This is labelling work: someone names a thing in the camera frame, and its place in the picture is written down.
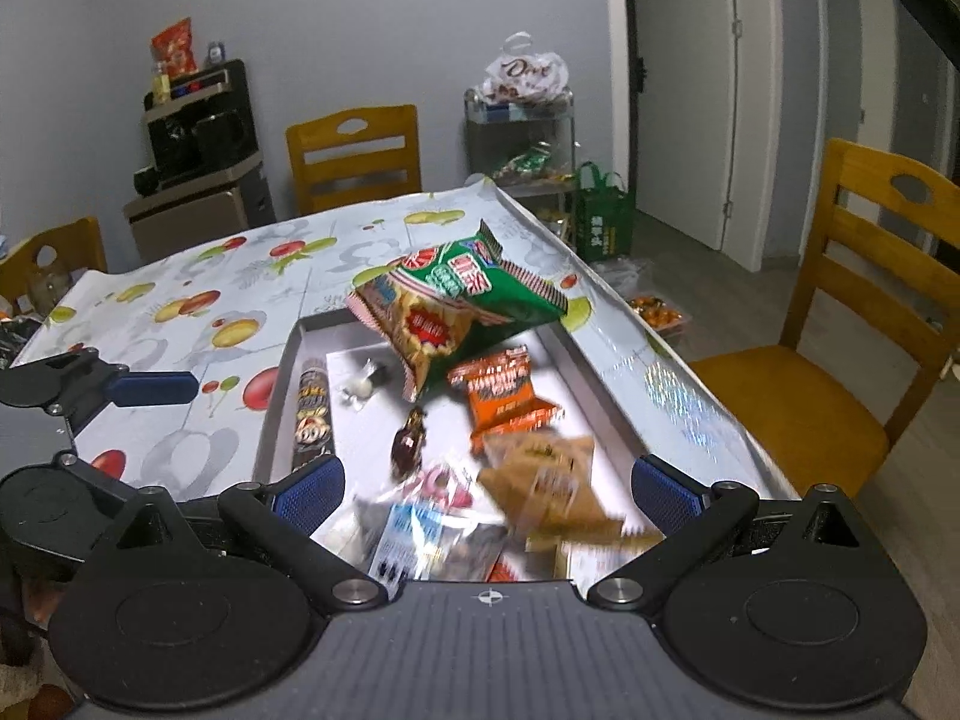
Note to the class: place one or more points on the clear bag of seeds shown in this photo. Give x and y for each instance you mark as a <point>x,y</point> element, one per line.
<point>420,540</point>

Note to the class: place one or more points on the small yellow bottle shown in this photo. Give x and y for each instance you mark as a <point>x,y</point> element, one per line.
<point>162,84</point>

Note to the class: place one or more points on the brown pastry packet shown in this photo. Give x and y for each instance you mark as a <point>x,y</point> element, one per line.
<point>547,487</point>

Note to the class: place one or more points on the brown gold candy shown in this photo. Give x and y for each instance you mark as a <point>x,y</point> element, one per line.
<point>409,446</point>

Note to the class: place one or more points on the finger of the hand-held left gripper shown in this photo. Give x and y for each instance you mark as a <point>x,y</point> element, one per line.
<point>150,388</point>
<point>105,476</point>

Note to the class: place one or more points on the orange foil snack bar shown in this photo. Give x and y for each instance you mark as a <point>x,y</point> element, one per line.
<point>504,570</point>

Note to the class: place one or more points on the white plastic shopping bag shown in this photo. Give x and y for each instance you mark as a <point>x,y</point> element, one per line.
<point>525,75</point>

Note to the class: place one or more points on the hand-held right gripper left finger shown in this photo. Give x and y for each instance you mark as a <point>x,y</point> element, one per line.
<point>311,495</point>

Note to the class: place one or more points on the orange snack packet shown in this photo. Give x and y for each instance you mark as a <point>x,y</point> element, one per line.
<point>502,394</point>

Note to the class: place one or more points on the black grey water dispenser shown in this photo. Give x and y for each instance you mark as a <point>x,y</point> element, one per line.
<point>199,157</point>

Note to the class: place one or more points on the green candy bag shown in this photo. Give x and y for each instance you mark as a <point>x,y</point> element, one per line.
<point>525,163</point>

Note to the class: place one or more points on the green tote bag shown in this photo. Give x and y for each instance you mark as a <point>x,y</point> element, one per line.
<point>604,214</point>

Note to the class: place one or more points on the glass jar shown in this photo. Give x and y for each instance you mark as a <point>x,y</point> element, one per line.
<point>49,286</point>

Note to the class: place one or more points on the metal trolley rack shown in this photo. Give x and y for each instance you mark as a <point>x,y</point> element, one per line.
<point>521,135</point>

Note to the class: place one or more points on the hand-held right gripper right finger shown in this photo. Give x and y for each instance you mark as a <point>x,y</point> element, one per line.
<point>667,495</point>

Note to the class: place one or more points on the crumpled dark foil bag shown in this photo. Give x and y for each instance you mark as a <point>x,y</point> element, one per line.
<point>19,341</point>

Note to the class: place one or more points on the wooden chair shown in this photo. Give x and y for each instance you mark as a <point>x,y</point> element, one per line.
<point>52,255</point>
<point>352,157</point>
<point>840,330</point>

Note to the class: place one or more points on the red snack bag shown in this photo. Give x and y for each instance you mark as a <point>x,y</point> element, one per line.
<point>176,49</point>

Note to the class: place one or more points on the tray of orange snacks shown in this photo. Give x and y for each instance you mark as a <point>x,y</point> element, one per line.
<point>656,313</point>

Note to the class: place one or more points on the clear pink cartoon packet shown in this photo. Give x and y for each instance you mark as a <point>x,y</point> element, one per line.
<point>442,484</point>

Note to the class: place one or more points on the black candy tube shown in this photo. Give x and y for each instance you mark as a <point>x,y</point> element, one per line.
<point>311,412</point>

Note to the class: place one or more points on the small silver candy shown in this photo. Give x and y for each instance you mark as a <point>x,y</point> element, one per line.
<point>364,384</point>

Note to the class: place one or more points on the white door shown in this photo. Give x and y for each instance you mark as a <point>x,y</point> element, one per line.
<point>780,90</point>

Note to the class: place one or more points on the green shrimp cracker bag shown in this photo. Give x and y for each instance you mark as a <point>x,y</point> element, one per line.
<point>450,300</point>

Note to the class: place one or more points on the fruit print tablecloth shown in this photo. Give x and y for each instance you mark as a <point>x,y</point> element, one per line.
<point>225,277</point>

